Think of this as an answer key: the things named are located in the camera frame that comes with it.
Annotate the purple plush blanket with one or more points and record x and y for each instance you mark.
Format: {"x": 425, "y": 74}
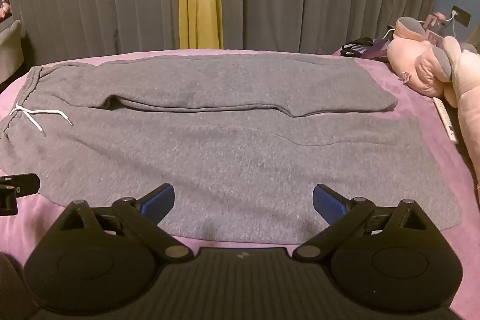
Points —
{"x": 412, "y": 106}

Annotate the dark cloth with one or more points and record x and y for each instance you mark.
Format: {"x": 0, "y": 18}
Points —
{"x": 9, "y": 290}

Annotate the white remote control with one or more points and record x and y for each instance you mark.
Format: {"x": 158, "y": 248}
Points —
{"x": 446, "y": 121}

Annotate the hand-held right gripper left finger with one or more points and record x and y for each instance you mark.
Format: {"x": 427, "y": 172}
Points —
{"x": 157, "y": 200}

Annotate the black wall socket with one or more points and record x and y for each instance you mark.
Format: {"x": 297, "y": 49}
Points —
{"x": 463, "y": 15}

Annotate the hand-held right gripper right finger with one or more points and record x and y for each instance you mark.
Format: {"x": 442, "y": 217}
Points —
{"x": 330, "y": 203}

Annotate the small pink toy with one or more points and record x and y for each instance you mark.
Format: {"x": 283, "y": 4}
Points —
{"x": 4, "y": 7}

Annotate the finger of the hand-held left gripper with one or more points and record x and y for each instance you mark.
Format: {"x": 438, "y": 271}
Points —
{"x": 22, "y": 183}

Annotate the black scissors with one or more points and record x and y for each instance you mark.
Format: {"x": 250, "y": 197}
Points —
{"x": 356, "y": 44}

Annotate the grey sweat pants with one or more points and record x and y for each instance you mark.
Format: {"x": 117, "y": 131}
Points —
{"x": 225, "y": 155}

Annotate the pink plush toy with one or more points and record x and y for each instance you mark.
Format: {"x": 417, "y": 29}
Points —
{"x": 412, "y": 57}

